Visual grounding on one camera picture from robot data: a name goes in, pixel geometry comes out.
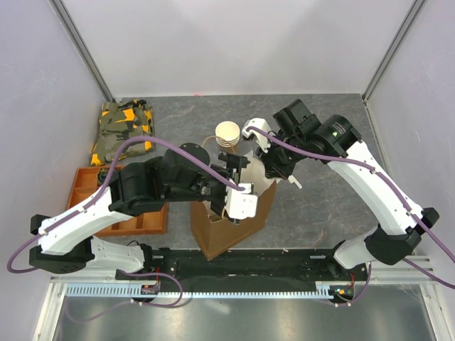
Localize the white slotted cable duct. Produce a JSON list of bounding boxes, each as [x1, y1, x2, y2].
[[66, 283, 333, 299]]

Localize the brown paper bag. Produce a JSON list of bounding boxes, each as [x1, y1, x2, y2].
[[190, 140, 277, 261]]

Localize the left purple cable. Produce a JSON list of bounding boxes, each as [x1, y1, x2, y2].
[[6, 137, 248, 274]]

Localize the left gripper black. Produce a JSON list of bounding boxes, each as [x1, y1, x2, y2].
[[167, 152, 252, 217]]

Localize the stack of paper cups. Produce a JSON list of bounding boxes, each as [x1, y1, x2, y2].
[[215, 121, 240, 147]]

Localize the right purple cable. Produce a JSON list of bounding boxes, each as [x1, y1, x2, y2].
[[247, 126, 455, 289]]

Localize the white stir stick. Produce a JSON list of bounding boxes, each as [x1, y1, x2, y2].
[[288, 175, 302, 189]]

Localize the orange wooden compartment tray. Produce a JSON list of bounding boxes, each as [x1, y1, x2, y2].
[[67, 166, 169, 237]]

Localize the purple cable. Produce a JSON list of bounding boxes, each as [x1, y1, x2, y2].
[[6, 137, 248, 274], [247, 126, 455, 289]]

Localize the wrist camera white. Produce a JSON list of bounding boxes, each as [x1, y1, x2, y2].
[[224, 183, 258, 224], [241, 118, 271, 153]]

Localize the camouflage cloth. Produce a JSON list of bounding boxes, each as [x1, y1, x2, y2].
[[90, 99, 154, 166]]

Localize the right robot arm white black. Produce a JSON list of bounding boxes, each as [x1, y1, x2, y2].
[[242, 99, 439, 280]]

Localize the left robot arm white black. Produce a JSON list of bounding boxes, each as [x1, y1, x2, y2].
[[29, 143, 258, 279]]

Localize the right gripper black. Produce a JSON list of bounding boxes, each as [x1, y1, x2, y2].
[[255, 133, 307, 180]]

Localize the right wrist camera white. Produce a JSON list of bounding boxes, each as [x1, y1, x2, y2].
[[241, 118, 271, 153]]

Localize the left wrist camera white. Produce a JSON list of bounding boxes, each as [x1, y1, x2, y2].
[[224, 183, 258, 224]]

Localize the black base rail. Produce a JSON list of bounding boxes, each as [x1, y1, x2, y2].
[[115, 244, 369, 296]]

